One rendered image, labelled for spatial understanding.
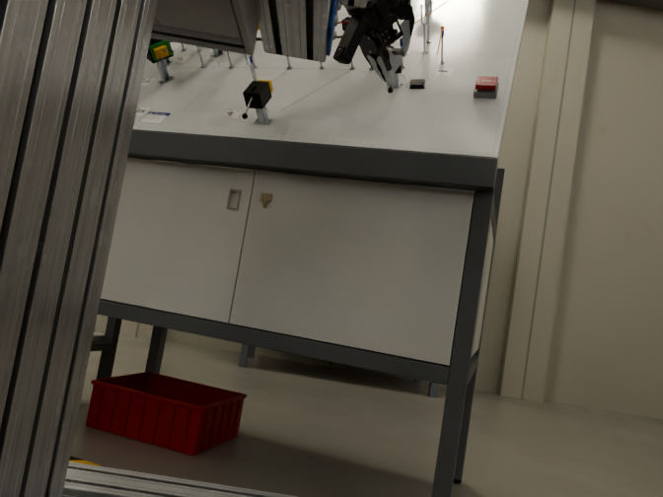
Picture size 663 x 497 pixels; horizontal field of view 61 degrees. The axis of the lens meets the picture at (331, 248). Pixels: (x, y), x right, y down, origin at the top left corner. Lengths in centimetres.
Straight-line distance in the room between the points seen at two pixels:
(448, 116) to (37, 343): 117
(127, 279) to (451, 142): 91
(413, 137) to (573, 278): 315
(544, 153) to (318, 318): 318
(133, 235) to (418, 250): 77
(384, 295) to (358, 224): 18
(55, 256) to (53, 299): 3
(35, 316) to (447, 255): 100
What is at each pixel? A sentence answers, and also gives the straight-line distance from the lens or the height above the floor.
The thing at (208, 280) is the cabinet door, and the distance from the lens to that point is 147.
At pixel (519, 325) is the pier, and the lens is 414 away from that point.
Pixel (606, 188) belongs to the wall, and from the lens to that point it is 456.
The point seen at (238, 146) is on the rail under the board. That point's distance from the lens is 145.
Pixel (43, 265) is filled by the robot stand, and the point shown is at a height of 51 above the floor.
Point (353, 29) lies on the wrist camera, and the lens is 137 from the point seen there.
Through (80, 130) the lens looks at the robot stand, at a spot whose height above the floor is 61.
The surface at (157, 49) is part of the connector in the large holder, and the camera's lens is 174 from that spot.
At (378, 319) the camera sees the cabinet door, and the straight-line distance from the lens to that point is 131.
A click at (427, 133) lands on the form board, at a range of 138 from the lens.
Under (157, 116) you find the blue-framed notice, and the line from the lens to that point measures 167.
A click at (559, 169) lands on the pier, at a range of 433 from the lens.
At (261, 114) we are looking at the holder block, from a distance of 149.
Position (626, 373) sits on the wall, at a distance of 459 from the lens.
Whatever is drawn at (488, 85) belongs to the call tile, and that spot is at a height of 109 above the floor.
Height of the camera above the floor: 52
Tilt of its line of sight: 4 degrees up
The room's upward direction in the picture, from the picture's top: 9 degrees clockwise
